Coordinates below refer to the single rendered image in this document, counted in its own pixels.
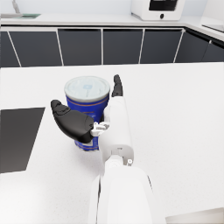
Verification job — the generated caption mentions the dark kitchen base cabinets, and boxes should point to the dark kitchen base cabinets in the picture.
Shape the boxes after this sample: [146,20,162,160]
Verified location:
[0,26,224,68]

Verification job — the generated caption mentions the blue can with silver lid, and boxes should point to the blue can with silver lid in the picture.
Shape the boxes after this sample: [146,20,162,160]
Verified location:
[63,75,111,152]

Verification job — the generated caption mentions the white microwave oven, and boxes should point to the white microwave oven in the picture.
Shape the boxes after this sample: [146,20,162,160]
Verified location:
[130,0,186,22]

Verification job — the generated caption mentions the dark grey square mat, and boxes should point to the dark grey square mat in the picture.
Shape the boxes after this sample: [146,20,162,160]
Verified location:
[0,107,46,174]

